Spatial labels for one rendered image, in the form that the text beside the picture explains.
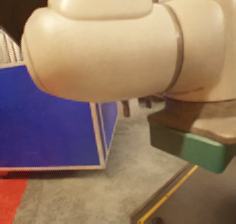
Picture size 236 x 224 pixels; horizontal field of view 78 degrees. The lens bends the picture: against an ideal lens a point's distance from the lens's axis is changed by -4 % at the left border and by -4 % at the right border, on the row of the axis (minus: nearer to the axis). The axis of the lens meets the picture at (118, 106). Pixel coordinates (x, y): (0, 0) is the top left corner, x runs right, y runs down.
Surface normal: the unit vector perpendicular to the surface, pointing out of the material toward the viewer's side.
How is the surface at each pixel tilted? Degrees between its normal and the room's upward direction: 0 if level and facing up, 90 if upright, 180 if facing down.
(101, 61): 99
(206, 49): 92
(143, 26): 69
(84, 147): 90
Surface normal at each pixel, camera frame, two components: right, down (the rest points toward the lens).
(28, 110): -0.08, 0.27
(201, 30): 0.15, 0.14
